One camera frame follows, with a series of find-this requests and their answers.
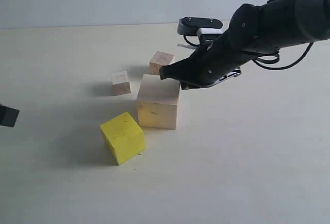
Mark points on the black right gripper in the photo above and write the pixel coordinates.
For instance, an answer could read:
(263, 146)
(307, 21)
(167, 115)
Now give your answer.
(214, 60)

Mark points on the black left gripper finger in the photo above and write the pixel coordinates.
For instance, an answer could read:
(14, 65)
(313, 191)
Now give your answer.
(8, 116)

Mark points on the medium wooden cube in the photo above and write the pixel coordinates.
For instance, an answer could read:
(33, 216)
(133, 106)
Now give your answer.
(158, 60)

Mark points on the large pale wooden cube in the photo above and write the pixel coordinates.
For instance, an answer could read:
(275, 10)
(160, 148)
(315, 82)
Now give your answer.
(157, 102)

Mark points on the yellow cube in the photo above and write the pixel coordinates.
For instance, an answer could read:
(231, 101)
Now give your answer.
(123, 137)

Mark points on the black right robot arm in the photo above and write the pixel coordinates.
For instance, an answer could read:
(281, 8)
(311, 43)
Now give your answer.
(286, 23)

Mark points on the small wooden cube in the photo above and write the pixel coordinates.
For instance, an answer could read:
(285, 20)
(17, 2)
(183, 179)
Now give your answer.
(120, 83)

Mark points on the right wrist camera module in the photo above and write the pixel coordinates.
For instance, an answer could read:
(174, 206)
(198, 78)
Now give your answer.
(205, 29)

